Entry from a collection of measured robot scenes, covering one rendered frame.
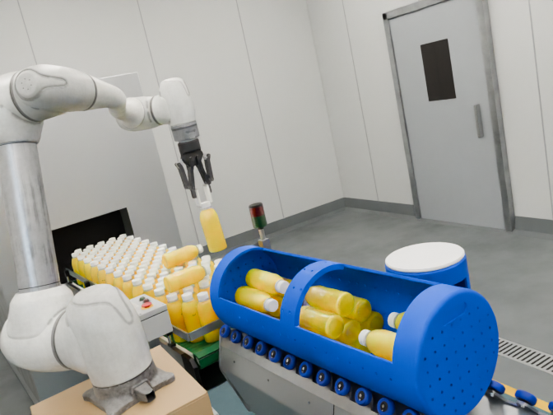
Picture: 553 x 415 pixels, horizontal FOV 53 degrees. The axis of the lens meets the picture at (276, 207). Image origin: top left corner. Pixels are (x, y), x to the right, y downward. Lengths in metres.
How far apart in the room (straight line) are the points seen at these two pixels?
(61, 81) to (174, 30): 5.01
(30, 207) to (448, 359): 1.05
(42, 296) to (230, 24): 5.48
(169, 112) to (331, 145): 5.43
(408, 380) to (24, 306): 0.92
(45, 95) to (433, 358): 1.04
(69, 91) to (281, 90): 5.54
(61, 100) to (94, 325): 0.54
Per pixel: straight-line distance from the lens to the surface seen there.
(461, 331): 1.27
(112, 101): 1.60
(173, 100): 1.88
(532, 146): 5.17
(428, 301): 1.21
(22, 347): 1.53
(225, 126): 6.49
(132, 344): 1.39
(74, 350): 1.42
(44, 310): 1.49
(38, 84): 1.41
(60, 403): 1.59
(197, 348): 2.03
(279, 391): 1.71
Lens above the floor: 1.72
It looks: 12 degrees down
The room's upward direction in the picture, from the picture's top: 12 degrees counter-clockwise
